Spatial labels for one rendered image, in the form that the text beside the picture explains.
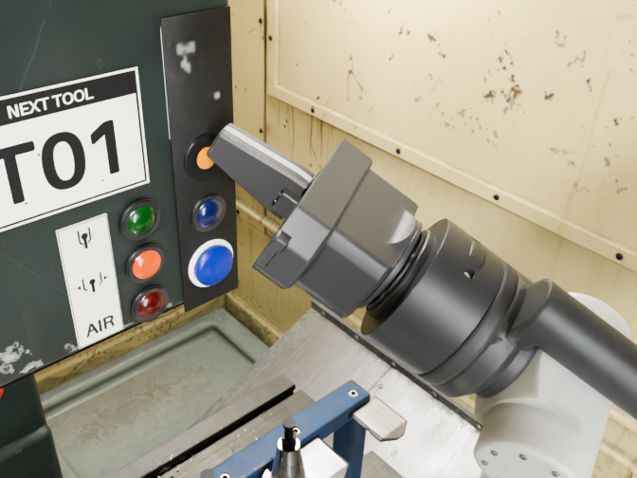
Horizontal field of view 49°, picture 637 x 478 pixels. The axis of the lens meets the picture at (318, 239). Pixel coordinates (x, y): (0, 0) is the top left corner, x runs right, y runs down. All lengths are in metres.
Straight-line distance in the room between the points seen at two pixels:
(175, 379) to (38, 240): 1.54
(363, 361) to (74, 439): 0.73
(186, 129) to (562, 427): 0.27
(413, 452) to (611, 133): 0.76
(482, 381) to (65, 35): 0.29
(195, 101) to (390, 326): 0.17
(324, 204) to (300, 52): 1.09
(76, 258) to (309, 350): 1.26
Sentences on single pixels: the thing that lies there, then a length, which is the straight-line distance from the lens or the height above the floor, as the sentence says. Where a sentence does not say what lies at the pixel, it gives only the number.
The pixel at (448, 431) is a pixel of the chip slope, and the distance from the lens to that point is 1.49.
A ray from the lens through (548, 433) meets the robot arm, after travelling 0.42.
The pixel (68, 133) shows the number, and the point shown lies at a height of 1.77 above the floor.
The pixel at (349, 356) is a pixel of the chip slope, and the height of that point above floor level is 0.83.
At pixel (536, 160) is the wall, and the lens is 1.14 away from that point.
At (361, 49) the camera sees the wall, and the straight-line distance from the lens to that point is 1.33.
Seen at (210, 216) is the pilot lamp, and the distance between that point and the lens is 0.45.
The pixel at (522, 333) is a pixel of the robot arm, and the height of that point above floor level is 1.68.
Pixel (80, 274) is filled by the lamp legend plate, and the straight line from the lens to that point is 0.43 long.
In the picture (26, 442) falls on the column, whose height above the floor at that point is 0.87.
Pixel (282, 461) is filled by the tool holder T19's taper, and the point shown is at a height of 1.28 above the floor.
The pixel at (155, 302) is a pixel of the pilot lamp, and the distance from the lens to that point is 0.46.
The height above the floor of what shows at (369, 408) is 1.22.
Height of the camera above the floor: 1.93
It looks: 33 degrees down
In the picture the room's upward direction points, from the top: 3 degrees clockwise
